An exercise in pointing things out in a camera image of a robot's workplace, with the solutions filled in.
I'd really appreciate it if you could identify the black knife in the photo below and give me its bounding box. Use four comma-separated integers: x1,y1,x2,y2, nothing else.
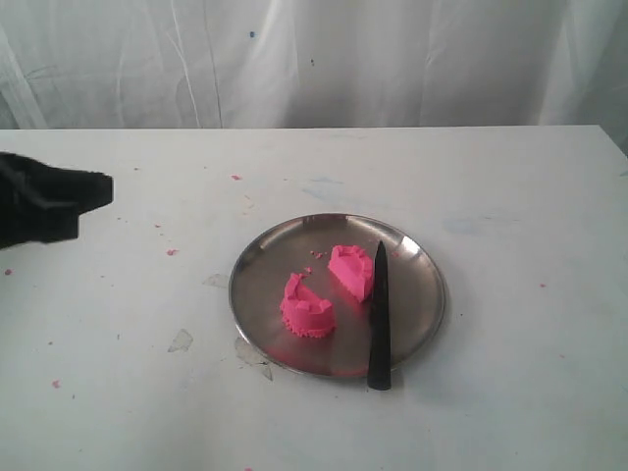
367,240,392,392

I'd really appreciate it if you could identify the white backdrop curtain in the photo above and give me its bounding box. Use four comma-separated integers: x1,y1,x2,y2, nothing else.
1,1,627,140

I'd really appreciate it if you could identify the round steel plate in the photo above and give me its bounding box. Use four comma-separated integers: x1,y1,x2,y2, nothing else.
229,213,446,378

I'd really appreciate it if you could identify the pink sand cake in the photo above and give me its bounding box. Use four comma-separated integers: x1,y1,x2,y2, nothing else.
280,273,337,339

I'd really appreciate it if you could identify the cut pink sand piece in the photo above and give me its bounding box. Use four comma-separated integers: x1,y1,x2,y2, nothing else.
328,245,374,302

